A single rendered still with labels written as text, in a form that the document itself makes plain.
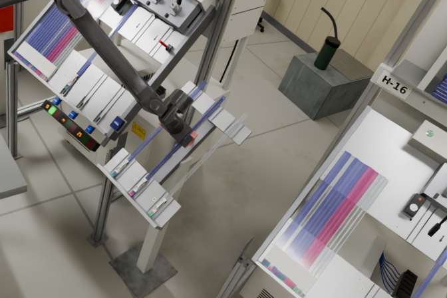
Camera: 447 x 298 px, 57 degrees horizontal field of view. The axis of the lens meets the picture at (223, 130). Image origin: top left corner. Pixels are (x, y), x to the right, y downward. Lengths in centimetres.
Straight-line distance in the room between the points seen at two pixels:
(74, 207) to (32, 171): 34
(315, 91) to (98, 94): 229
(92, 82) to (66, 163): 86
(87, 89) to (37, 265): 88
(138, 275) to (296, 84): 232
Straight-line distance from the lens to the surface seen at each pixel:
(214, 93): 239
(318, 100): 372
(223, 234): 250
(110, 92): 183
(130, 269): 223
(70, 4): 125
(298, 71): 380
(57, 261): 223
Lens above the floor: 190
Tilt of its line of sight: 37 degrees down
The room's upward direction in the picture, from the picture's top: 22 degrees clockwise
